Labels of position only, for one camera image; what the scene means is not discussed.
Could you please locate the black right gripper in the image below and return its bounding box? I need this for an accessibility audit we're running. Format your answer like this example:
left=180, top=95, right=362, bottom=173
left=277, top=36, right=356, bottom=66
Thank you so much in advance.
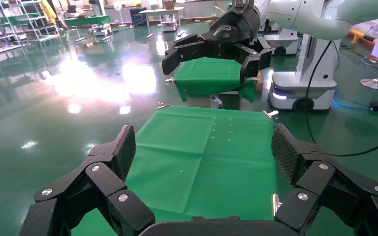
left=161, top=3, right=273, bottom=86

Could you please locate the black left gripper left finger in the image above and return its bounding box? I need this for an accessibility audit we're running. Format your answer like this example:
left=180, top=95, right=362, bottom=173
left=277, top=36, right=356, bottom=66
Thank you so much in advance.
left=19, top=125, right=156, bottom=236

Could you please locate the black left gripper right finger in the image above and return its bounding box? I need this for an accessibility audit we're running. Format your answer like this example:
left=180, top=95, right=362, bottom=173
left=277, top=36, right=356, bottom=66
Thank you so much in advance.
left=271, top=123, right=378, bottom=236

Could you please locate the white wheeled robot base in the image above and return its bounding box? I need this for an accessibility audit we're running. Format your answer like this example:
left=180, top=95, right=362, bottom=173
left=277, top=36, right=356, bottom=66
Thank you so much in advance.
left=268, top=34, right=338, bottom=112
left=264, top=24, right=299, bottom=56

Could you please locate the draped green table cloth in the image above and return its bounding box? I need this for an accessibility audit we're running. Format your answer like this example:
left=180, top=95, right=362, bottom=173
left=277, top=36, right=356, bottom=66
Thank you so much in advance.
left=173, top=57, right=256, bottom=104

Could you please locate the long white table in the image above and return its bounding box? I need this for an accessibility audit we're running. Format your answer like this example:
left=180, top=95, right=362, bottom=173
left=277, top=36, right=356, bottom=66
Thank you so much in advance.
left=138, top=7, right=185, bottom=38

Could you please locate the white standing fan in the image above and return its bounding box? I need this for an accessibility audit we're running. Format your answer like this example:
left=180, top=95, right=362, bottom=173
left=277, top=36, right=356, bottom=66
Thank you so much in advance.
left=113, top=1, right=128, bottom=28

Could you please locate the green covered table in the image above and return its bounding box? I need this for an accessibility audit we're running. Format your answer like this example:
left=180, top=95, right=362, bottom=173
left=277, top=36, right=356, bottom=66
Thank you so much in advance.
left=63, top=14, right=111, bottom=42

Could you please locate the hanging black cable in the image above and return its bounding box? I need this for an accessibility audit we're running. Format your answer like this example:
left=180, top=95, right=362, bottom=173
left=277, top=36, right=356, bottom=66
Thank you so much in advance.
left=305, top=39, right=378, bottom=158

